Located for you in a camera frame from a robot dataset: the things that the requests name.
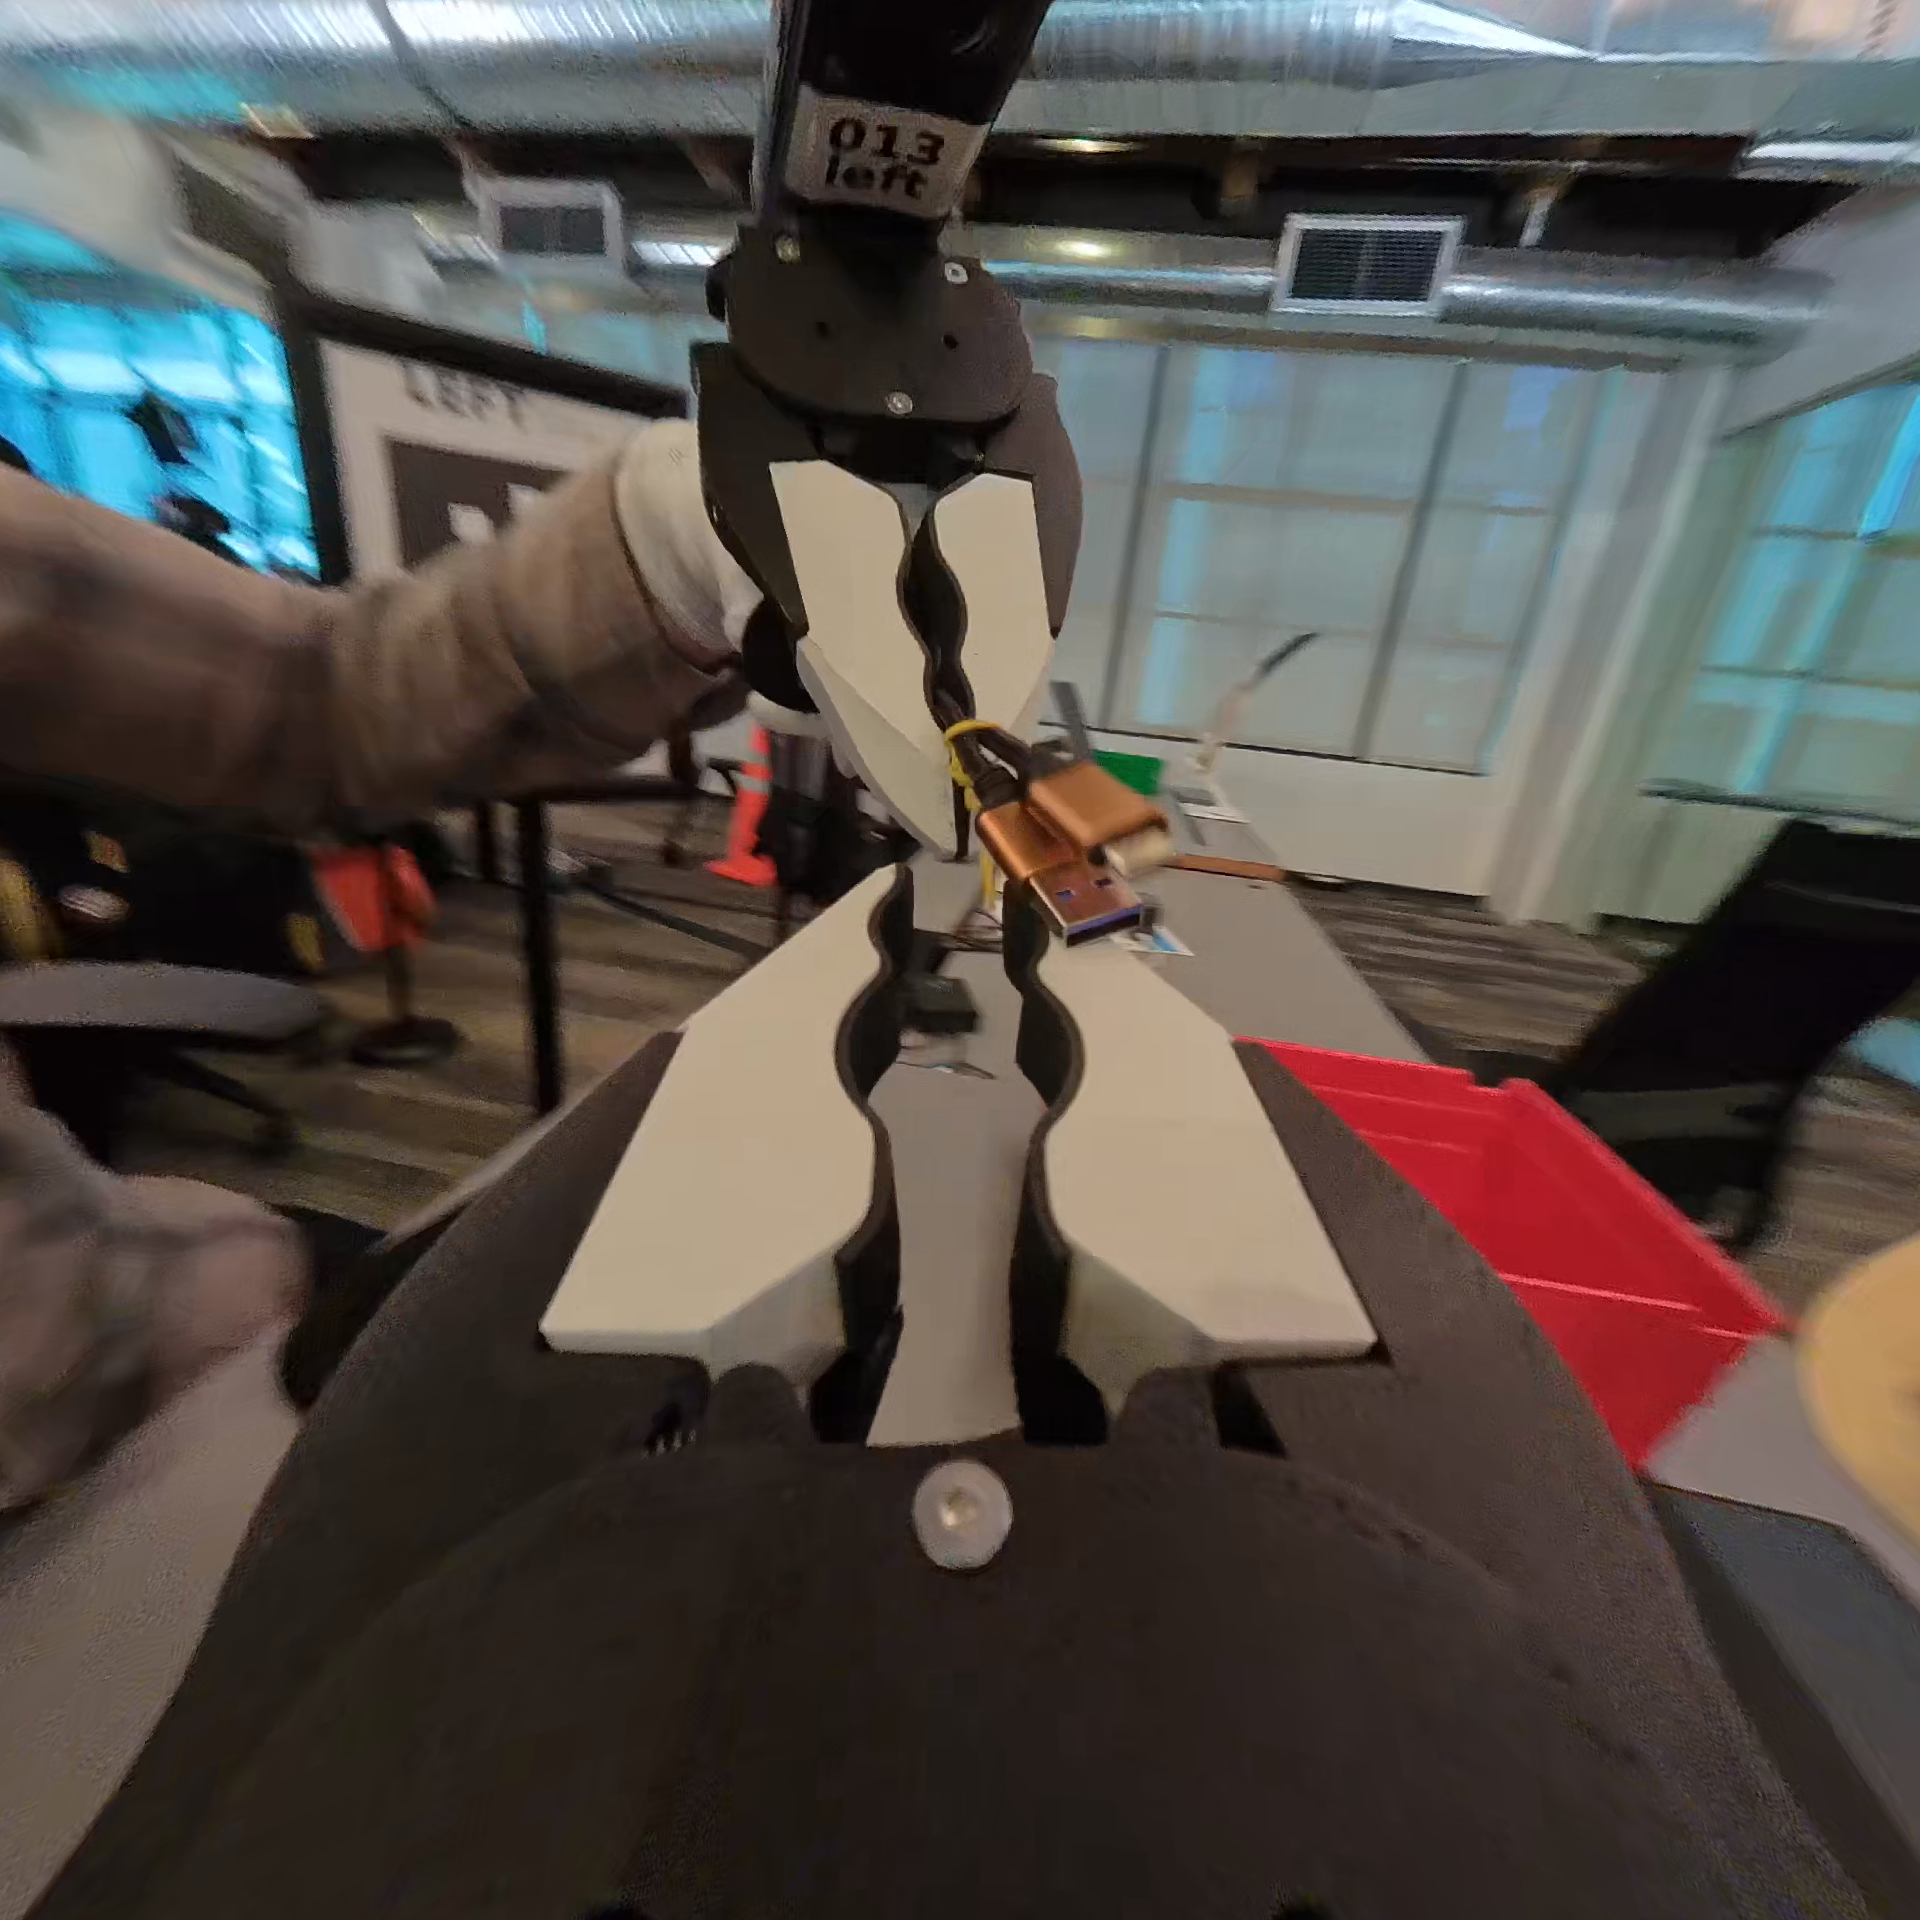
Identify yellow twist tie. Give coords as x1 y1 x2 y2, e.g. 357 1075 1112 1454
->
937 717 1011 909

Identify grey office chair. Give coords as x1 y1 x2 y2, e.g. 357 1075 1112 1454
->
0 959 330 1160

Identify red floor box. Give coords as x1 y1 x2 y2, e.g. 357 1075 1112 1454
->
316 839 442 953

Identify black cable with gold plugs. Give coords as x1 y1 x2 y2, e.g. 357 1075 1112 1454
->
920 661 1177 953

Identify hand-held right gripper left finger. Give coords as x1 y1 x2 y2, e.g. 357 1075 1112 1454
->
537 864 917 1443

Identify silver ribbed pipe ducts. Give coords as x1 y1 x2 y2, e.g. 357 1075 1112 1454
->
631 224 1840 361

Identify black white marker sign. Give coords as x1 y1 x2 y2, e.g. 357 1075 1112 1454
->
285 291 684 586

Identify person's plaid shirt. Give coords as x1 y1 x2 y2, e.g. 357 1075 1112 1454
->
0 1034 309 1507

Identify orange traffic cone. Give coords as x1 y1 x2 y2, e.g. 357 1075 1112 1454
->
709 727 781 887

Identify person's left hand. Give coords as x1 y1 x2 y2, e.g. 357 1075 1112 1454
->
612 416 768 663

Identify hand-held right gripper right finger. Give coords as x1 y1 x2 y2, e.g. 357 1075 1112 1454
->
1002 899 1383 1443

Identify red storage bin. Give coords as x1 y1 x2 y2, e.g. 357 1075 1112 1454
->
1236 1034 1789 1474

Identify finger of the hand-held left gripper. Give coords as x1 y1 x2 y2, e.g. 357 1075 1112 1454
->
930 472 1056 739
768 458 970 864

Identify person's left forearm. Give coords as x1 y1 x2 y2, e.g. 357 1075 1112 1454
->
0 450 745 834

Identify white ceiling vent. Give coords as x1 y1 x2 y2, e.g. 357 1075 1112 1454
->
1272 215 1468 318
468 181 628 273

